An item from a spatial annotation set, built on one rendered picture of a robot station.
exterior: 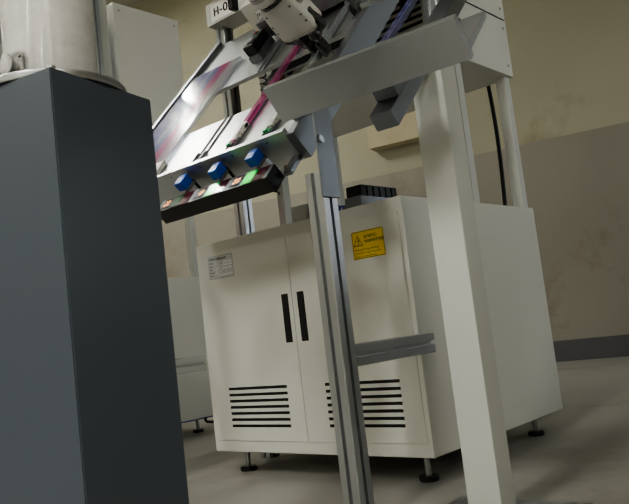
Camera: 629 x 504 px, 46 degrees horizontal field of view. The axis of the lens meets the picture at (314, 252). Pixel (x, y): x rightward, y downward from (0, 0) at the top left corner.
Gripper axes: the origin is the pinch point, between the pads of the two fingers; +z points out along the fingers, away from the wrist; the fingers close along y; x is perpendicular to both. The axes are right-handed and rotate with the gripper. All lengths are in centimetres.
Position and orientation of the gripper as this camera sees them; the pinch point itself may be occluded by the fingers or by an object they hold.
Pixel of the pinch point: (319, 47)
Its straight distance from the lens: 168.4
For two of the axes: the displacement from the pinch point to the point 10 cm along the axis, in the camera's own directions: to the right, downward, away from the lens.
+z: 6.3, 5.3, 5.7
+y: -7.4, 1.6, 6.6
